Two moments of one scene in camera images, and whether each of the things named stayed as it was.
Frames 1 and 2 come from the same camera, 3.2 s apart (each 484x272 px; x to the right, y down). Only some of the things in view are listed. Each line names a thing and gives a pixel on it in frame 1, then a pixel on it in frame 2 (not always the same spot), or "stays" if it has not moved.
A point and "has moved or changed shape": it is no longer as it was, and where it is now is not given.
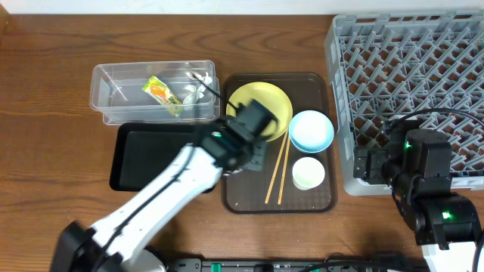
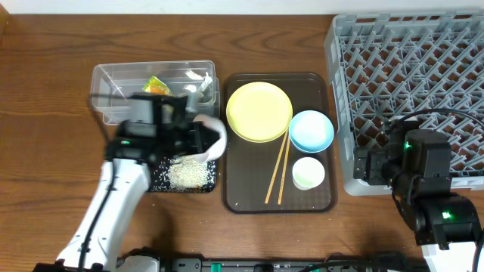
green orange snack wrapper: [160, 91] stays
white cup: [308, 173] stays
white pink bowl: [235, 171] has moved or changed shape
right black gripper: [363, 165] stays
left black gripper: [239, 114] → [202, 136]
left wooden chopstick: [274, 178] stays
